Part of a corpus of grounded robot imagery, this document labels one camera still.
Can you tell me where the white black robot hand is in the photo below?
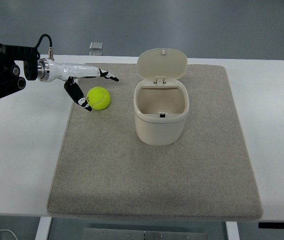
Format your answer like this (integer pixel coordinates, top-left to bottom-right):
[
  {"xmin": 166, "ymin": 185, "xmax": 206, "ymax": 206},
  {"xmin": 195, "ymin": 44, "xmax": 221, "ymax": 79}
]
[{"xmin": 40, "ymin": 58, "xmax": 119, "ymax": 112}]

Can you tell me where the yellow tennis ball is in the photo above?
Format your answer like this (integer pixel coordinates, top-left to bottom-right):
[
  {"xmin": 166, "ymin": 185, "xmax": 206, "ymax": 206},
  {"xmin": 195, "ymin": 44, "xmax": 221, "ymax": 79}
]
[{"xmin": 86, "ymin": 86, "xmax": 111, "ymax": 110}]

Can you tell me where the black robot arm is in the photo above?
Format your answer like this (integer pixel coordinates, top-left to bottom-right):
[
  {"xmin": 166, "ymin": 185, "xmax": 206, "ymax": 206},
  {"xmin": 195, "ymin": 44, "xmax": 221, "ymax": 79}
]
[{"xmin": 0, "ymin": 43, "xmax": 40, "ymax": 99}]

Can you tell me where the metal floor socket plate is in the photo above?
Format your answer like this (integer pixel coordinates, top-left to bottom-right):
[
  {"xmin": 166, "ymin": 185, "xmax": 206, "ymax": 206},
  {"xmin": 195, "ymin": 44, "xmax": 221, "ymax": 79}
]
[{"xmin": 89, "ymin": 42, "xmax": 103, "ymax": 56}]

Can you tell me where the beige felt mat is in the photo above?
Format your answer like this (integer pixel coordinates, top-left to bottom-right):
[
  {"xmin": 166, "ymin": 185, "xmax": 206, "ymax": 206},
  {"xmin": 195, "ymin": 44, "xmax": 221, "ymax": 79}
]
[{"xmin": 47, "ymin": 63, "xmax": 263, "ymax": 221}]

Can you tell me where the beige lidded plastic bin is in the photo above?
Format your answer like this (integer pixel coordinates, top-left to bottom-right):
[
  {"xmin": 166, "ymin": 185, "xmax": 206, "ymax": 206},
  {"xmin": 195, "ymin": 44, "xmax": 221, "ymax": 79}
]
[{"xmin": 133, "ymin": 48, "xmax": 190, "ymax": 146}]

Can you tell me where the white table leg left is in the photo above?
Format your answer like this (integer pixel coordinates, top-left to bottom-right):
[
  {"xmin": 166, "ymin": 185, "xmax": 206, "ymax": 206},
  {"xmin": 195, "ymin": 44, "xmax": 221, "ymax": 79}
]
[{"xmin": 35, "ymin": 216, "xmax": 52, "ymax": 240}]

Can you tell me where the white table leg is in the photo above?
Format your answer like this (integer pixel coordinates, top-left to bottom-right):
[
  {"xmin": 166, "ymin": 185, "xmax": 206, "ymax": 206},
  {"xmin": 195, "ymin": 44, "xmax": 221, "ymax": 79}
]
[
  {"xmin": 35, "ymin": 216, "xmax": 52, "ymax": 240},
  {"xmin": 225, "ymin": 221, "xmax": 240, "ymax": 240}
]

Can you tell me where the white table leg right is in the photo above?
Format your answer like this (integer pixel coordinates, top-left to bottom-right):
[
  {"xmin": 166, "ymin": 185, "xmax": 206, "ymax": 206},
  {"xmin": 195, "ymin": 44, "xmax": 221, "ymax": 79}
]
[{"xmin": 225, "ymin": 221, "xmax": 240, "ymax": 240}]

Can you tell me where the black desk control panel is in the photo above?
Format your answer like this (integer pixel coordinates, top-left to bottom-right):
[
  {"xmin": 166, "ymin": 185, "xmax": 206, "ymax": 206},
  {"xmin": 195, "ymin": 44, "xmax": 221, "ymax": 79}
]
[{"xmin": 258, "ymin": 222, "xmax": 284, "ymax": 230}]

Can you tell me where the grey metal base plate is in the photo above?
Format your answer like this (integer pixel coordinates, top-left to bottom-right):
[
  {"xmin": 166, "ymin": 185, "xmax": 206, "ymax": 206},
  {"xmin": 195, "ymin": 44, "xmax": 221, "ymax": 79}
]
[{"xmin": 82, "ymin": 228, "xmax": 208, "ymax": 240}]

